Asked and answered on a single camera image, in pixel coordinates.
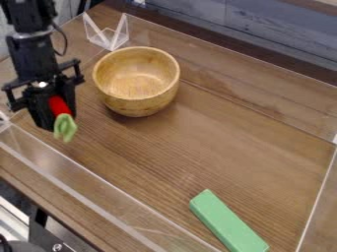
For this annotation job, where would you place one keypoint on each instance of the wooden bowl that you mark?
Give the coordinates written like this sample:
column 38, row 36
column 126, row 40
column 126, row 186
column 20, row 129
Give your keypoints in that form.
column 137, row 79

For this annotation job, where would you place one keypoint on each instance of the clear acrylic corner bracket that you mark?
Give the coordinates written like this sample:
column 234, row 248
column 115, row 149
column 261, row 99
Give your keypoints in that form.
column 107, row 38

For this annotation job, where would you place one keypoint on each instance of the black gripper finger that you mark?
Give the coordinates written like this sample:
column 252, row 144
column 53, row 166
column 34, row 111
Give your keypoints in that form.
column 39, row 109
column 66, row 103

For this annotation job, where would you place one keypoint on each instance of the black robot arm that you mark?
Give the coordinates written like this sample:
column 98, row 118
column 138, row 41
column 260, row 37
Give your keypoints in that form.
column 31, row 17

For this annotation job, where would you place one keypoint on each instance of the black device with cable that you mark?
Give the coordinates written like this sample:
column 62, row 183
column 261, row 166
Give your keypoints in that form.
column 42, row 241

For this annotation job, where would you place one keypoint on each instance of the clear acrylic front panel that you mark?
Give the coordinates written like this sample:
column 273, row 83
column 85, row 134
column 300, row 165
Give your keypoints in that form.
column 102, row 213

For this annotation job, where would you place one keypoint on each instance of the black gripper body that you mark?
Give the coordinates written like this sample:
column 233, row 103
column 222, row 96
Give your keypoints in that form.
column 38, row 69

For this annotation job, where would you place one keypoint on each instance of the green rectangular block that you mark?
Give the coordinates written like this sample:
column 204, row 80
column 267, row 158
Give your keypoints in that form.
column 225, row 224

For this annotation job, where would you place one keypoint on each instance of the red plush strawberry green stem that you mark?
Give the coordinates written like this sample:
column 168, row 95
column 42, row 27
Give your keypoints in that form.
column 65, row 125

